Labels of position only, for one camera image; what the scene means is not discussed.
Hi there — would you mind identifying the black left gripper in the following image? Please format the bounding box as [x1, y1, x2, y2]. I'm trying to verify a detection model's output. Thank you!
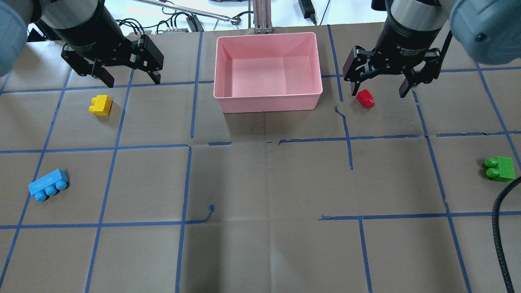
[61, 35, 164, 88]

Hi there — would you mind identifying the black power adapter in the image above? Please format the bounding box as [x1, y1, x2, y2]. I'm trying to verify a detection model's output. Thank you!
[298, 0, 317, 25]

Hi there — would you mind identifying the red toy block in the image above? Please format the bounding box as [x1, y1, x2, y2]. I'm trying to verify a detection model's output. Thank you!
[356, 89, 374, 108]

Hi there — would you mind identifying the blue toy block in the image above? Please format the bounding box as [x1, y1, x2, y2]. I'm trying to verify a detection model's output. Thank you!
[28, 169, 69, 201]

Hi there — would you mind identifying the aluminium frame post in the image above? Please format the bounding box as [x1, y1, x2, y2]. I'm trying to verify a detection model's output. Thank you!
[253, 0, 273, 35]

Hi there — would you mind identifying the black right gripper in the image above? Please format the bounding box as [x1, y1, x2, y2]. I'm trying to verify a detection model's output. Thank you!
[343, 45, 442, 98]

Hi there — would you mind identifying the black cable bundle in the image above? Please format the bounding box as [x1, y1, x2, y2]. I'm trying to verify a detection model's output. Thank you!
[116, 11, 204, 35]

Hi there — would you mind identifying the pink plastic box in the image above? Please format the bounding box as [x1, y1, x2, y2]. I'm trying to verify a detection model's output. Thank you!
[213, 32, 323, 114]

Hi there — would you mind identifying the green toy block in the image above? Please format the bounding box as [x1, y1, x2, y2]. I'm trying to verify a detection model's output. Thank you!
[484, 156, 516, 182]

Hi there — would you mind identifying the yellow toy block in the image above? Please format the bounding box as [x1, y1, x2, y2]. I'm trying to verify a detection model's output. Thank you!
[89, 95, 112, 116]

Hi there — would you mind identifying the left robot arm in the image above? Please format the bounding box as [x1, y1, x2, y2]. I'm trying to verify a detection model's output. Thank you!
[0, 0, 164, 87]

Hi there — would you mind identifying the black braided cable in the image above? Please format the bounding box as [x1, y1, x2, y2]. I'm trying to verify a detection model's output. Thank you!
[492, 176, 521, 293]

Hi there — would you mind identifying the metal rod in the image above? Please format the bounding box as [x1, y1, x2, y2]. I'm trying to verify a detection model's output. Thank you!
[135, 0, 242, 25]

